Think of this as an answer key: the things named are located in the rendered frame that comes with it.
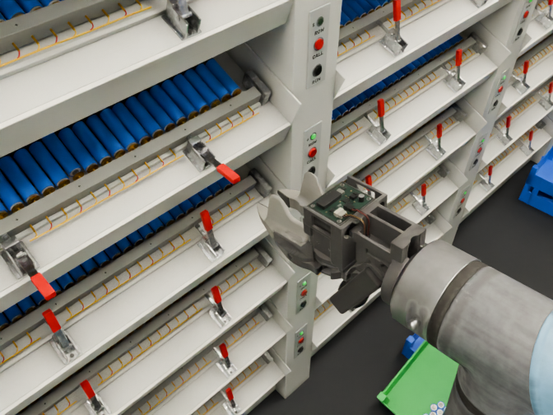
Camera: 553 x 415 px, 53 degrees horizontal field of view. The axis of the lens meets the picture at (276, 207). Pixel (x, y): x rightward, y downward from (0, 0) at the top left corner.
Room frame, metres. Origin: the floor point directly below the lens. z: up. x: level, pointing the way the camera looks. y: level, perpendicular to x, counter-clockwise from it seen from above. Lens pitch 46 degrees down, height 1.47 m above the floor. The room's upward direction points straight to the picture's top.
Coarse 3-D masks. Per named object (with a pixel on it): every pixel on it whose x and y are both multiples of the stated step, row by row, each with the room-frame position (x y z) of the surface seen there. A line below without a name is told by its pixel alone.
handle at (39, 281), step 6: (18, 258) 0.40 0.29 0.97; (24, 258) 0.40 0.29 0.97; (24, 264) 0.39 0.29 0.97; (30, 264) 0.39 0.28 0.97; (30, 270) 0.39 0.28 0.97; (36, 270) 0.39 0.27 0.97; (30, 276) 0.38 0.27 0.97; (36, 276) 0.38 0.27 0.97; (42, 276) 0.38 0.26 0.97; (36, 282) 0.37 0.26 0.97; (42, 282) 0.37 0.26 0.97; (48, 282) 0.37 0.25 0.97; (42, 288) 0.36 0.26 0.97; (48, 288) 0.36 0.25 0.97; (42, 294) 0.35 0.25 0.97; (48, 294) 0.35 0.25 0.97; (54, 294) 0.36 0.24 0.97; (48, 300) 0.35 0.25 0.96
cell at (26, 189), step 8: (0, 160) 0.52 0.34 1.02; (8, 160) 0.52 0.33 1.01; (8, 168) 0.51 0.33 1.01; (16, 168) 0.51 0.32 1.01; (8, 176) 0.50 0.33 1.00; (16, 176) 0.50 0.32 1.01; (24, 176) 0.51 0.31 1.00; (16, 184) 0.49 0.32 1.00; (24, 184) 0.49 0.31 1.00; (24, 192) 0.48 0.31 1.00; (32, 192) 0.49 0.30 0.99
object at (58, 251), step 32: (224, 64) 0.77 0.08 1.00; (256, 64) 0.74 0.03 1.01; (288, 96) 0.69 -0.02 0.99; (224, 128) 0.65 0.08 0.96; (256, 128) 0.66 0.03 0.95; (288, 128) 0.69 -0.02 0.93; (224, 160) 0.60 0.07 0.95; (128, 192) 0.52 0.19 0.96; (160, 192) 0.53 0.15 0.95; (192, 192) 0.57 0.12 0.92; (64, 224) 0.47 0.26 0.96; (96, 224) 0.47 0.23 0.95; (128, 224) 0.49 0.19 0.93; (0, 256) 0.41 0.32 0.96; (64, 256) 0.43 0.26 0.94; (0, 288) 0.38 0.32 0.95; (32, 288) 0.40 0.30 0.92
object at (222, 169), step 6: (204, 150) 0.58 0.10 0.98; (204, 156) 0.58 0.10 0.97; (210, 156) 0.58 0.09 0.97; (210, 162) 0.57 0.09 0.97; (216, 162) 0.57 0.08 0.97; (216, 168) 0.56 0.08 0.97; (222, 168) 0.55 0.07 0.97; (228, 168) 0.55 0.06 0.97; (222, 174) 0.55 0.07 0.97; (228, 174) 0.54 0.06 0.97; (234, 174) 0.54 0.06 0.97; (234, 180) 0.53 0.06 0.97
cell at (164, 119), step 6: (138, 96) 0.66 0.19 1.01; (144, 96) 0.66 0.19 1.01; (150, 96) 0.66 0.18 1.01; (144, 102) 0.65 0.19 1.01; (150, 102) 0.65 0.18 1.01; (156, 102) 0.66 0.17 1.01; (150, 108) 0.64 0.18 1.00; (156, 108) 0.64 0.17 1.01; (156, 114) 0.63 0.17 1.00; (162, 114) 0.63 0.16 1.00; (156, 120) 0.63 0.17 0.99; (162, 120) 0.63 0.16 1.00; (168, 120) 0.63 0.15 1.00; (162, 126) 0.62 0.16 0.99
